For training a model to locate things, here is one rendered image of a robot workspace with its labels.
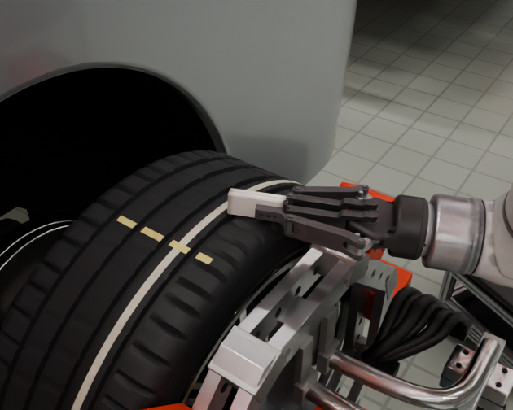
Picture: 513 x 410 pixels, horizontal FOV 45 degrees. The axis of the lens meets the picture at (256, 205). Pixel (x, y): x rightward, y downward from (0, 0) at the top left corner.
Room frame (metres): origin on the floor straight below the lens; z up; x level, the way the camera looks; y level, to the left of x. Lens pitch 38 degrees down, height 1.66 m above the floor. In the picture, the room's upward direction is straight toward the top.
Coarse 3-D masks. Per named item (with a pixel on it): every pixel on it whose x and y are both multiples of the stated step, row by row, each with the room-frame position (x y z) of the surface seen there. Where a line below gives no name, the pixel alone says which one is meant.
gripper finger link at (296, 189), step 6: (294, 186) 0.62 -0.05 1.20; (300, 186) 0.62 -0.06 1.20; (306, 186) 0.62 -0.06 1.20; (312, 186) 0.62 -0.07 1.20; (318, 186) 0.62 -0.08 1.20; (324, 186) 0.62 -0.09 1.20; (330, 186) 0.62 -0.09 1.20; (336, 186) 0.62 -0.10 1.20; (354, 186) 0.62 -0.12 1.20; (360, 186) 0.62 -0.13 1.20; (366, 186) 0.62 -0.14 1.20; (294, 192) 0.61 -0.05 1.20; (300, 192) 0.61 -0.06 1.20; (306, 192) 0.61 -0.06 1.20; (312, 192) 0.61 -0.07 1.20; (318, 192) 0.61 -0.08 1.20; (324, 192) 0.61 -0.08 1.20; (330, 192) 0.61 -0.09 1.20; (336, 192) 0.61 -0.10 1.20; (342, 192) 0.61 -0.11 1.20; (348, 192) 0.61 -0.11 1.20; (354, 192) 0.61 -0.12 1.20; (366, 192) 0.62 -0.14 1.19; (336, 198) 0.61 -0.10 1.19
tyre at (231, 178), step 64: (128, 192) 0.64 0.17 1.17; (192, 192) 0.63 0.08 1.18; (64, 256) 0.54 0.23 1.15; (128, 256) 0.53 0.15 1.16; (192, 256) 0.52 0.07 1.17; (256, 256) 0.53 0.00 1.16; (64, 320) 0.47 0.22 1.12; (128, 320) 0.45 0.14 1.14; (192, 320) 0.44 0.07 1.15; (0, 384) 0.43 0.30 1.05; (64, 384) 0.41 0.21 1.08; (128, 384) 0.39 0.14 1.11
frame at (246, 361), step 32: (320, 256) 0.58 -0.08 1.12; (288, 288) 0.52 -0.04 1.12; (320, 288) 0.52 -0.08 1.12; (352, 288) 0.71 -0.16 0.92; (384, 288) 0.67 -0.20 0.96; (256, 320) 0.47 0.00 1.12; (288, 320) 0.47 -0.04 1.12; (320, 320) 0.50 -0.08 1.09; (352, 320) 0.71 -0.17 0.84; (224, 352) 0.43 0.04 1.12; (256, 352) 0.42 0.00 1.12; (288, 352) 0.44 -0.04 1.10; (352, 352) 0.70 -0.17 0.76; (224, 384) 0.42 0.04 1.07; (256, 384) 0.39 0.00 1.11
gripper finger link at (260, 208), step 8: (256, 208) 0.57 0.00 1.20; (264, 208) 0.57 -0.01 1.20; (272, 208) 0.57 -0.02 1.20; (280, 208) 0.57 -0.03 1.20; (256, 216) 0.57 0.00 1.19; (264, 216) 0.57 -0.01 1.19; (272, 216) 0.57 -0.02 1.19; (280, 216) 0.56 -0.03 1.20; (288, 224) 0.55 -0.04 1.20; (288, 232) 0.54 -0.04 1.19
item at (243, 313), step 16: (272, 272) 0.57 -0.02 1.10; (256, 288) 0.54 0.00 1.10; (272, 288) 0.63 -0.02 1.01; (240, 304) 0.51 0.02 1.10; (256, 304) 0.81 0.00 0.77; (336, 304) 0.74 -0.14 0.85; (240, 320) 0.54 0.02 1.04; (336, 320) 0.74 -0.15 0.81; (224, 336) 0.48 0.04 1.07; (208, 352) 0.46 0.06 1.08; (192, 384) 0.43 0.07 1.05; (192, 400) 0.45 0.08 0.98
